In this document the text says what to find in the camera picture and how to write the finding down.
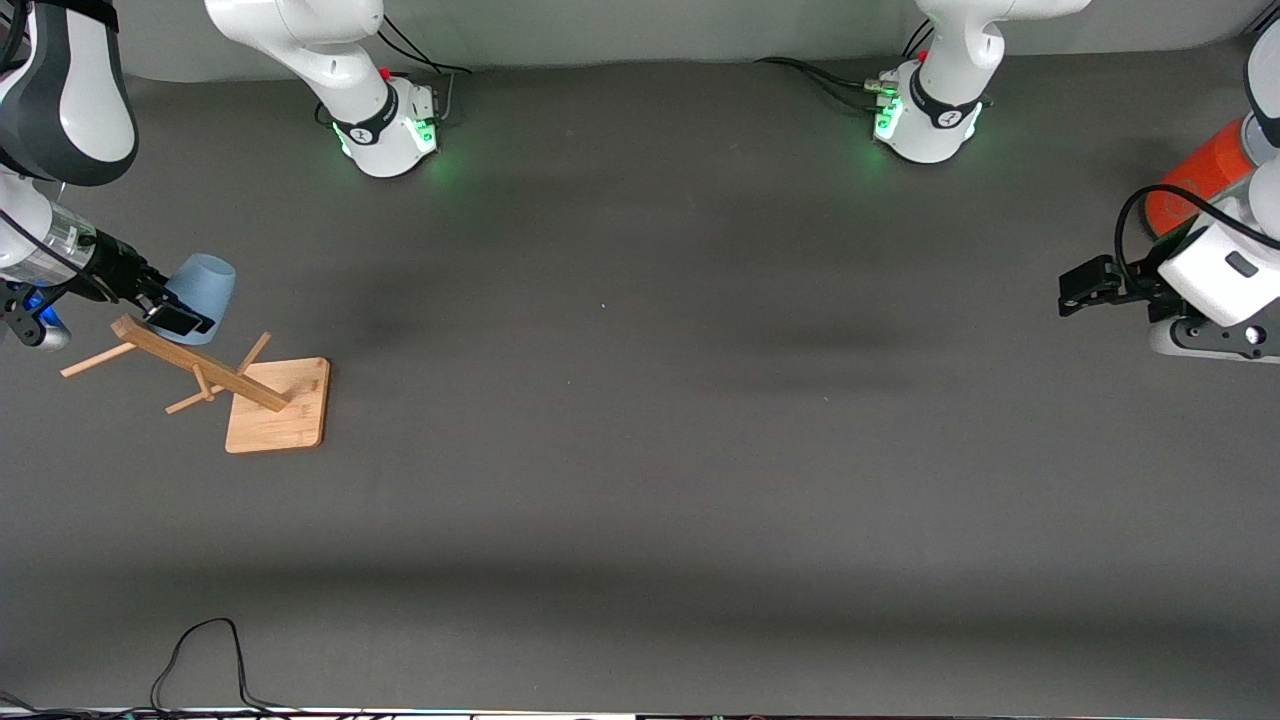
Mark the light blue plastic cup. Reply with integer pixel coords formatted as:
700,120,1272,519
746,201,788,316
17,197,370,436
165,253,237,346

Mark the wooden cup rack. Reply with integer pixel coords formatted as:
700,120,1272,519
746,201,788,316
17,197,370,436
60,315,331,456

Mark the black arm base cable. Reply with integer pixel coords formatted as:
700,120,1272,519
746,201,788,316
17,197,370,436
754,20,936,116
375,15,473,126

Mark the thin black looped cable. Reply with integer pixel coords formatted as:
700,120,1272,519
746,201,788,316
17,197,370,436
150,617,301,716

